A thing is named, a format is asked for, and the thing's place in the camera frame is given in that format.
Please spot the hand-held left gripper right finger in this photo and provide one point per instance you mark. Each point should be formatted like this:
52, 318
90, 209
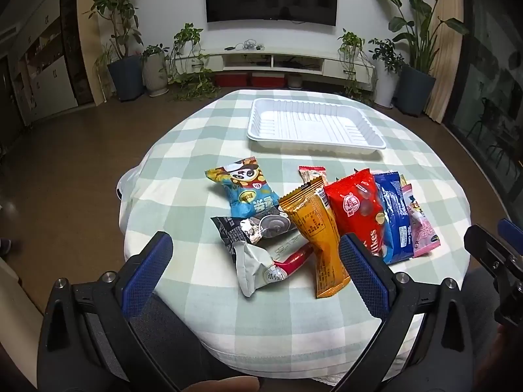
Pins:
365, 277

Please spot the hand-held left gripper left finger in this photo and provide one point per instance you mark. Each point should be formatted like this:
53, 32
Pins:
147, 277

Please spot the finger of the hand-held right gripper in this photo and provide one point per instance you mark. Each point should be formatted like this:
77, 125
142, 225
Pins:
486, 245
510, 228

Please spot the dark blue snack packet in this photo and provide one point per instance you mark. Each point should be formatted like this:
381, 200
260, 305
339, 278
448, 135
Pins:
394, 220

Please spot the orange snack packet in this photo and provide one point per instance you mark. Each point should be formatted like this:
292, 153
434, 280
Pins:
318, 232

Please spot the pink snack packet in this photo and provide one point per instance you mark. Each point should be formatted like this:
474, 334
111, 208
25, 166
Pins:
421, 228

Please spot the silver and red snack packet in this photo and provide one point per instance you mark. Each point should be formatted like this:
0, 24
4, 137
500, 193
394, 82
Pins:
253, 265

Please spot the black snack packet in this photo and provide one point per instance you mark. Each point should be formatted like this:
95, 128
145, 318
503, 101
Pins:
245, 228

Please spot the small red white snack packet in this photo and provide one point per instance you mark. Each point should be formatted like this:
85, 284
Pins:
312, 173

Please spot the blue panda snack packet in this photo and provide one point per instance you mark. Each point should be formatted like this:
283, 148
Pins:
245, 188

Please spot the white plastic tray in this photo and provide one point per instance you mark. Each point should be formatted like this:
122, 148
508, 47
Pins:
310, 126

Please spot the green white checked tablecloth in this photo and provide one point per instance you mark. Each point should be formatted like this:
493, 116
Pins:
188, 163

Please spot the glass sliding door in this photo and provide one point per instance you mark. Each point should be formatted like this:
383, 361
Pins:
490, 90

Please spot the large-leaf plant in dark pot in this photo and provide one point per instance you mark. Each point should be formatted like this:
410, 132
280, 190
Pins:
414, 90

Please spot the plant in tall white pot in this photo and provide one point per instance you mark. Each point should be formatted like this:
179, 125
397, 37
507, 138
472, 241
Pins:
386, 85

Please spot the tall plant in dark pot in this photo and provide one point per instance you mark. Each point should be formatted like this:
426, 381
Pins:
124, 75

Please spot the plant in white ribbed pot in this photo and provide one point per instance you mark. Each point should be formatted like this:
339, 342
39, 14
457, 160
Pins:
155, 73

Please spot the small round pot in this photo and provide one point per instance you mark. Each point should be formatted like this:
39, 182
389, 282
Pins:
294, 81

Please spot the beige curtain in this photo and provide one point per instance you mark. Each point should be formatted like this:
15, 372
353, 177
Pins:
443, 8

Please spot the hanging vine plant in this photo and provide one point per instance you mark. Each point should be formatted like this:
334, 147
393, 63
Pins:
351, 43

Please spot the white television cabinet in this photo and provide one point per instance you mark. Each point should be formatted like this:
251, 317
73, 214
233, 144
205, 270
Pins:
245, 59

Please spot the trailing pothos plant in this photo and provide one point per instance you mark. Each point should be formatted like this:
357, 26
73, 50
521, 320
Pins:
190, 36

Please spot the white wall cabinet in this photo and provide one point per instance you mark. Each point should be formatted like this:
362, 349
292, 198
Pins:
45, 73

